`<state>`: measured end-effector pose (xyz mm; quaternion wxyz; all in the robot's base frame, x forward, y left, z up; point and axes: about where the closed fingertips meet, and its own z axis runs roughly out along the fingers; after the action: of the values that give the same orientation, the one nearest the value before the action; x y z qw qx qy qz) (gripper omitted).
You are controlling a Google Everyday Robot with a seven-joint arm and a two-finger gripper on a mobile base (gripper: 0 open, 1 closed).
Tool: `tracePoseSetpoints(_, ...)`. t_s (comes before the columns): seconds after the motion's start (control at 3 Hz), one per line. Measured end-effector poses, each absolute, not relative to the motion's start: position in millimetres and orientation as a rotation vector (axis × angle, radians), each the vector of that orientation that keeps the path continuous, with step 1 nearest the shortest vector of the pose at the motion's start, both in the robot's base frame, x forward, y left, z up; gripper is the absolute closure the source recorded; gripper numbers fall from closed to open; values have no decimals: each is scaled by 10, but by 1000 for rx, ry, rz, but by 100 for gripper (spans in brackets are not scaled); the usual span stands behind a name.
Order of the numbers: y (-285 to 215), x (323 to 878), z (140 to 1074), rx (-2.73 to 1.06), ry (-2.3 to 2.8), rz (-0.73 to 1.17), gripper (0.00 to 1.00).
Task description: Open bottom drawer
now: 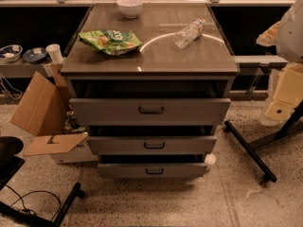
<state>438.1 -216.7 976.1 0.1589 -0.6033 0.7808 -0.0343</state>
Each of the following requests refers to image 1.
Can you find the grey bottom drawer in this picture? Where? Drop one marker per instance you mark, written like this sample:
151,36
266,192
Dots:
151,170

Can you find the grey drawer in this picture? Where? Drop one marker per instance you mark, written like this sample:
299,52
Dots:
151,170
149,112
149,145

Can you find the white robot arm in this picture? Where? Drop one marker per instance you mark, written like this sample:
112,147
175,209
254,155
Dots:
286,84

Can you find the grey top drawer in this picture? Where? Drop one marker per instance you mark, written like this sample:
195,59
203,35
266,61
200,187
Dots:
149,112

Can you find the grey drawer cabinet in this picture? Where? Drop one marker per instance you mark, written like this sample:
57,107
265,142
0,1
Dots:
159,69

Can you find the grey middle drawer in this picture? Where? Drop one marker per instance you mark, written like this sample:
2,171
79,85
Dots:
149,145

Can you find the green chip bag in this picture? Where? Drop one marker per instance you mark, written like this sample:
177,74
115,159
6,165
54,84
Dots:
111,42

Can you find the clear plastic water bottle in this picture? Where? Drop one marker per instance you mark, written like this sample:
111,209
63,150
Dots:
189,33

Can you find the black table leg right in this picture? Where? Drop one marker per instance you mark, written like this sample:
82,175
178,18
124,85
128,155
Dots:
291,127

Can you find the brown cardboard box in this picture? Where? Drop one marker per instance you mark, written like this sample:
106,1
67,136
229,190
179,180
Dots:
44,112

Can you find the white paper cup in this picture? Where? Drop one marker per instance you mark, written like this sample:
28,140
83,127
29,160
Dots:
55,53

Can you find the blue bowl with label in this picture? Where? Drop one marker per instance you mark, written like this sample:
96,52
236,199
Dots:
35,55

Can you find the blue white bowl left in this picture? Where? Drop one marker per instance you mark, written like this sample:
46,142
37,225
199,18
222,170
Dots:
11,53

